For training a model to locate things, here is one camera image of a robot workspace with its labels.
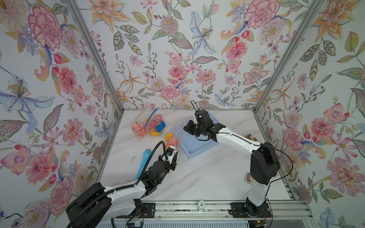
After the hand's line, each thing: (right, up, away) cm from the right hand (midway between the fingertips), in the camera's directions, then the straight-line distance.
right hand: (182, 126), depth 87 cm
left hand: (-2, -14, -6) cm, 15 cm away
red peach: (-6, -9, 0) cm, 11 cm away
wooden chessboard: (+49, -8, +14) cm, 52 cm away
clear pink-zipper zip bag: (-29, 0, +9) cm, 30 cm away
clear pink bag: (-2, -3, +3) cm, 5 cm away
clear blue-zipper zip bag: (-19, +1, +15) cm, 24 cm away
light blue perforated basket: (+7, -13, +3) cm, 15 cm away
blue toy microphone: (-23, -20, +4) cm, 31 cm away
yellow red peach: (-9, -6, +6) cm, 12 cm away
